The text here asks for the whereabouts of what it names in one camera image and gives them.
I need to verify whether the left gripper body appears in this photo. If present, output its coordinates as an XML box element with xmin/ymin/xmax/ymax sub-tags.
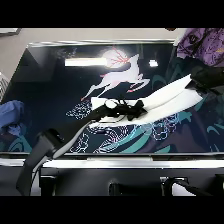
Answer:
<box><xmin>114</xmin><ymin>98</ymin><xmax>149</xmax><ymax>122</ymax></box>

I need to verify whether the white garment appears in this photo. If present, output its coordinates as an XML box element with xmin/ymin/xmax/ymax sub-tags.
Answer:
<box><xmin>87</xmin><ymin>73</ymin><xmax>205</xmax><ymax>130</ymax></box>

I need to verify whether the purple garment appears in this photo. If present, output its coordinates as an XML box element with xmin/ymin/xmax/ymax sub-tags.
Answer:
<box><xmin>175</xmin><ymin>28</ymin><xmax>224</xmax><ymax>69</ymax></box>

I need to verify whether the blue garment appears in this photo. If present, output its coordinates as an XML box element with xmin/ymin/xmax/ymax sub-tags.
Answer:
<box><xmin>0</xmin><ymin>99</ymin><xmax>27</xmax><ymax>138</ymax></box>

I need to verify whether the silver frame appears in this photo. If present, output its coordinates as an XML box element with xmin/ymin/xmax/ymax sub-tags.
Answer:
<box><xmin>0</xmin><ymin>152</ymin><xmax>224</xmax><ymax>197</ymax></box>

